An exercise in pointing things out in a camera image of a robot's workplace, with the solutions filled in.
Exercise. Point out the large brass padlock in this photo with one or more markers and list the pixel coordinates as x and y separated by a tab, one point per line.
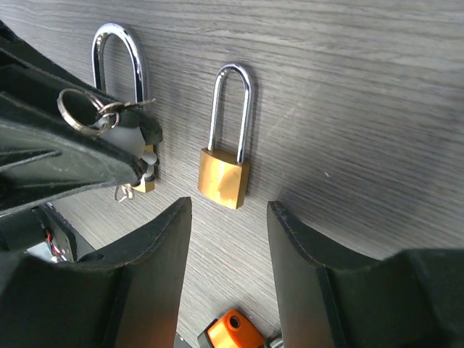
101	36

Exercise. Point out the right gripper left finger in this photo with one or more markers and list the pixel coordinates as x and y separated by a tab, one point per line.
126	294

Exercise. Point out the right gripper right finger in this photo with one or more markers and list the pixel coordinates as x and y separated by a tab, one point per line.
332	296

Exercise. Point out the small brass long-shackle padlock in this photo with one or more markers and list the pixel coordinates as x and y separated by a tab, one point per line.
223	176

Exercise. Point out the keys with panda keychain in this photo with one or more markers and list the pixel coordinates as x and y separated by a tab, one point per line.
124	125

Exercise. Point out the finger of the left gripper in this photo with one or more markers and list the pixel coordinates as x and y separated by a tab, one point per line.
42	157

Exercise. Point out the orange black padlock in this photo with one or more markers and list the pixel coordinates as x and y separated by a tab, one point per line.
231	330

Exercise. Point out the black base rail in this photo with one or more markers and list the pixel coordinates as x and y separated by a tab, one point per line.
64	241

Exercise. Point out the small keys of large padlock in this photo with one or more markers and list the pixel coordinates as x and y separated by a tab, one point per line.
124	192

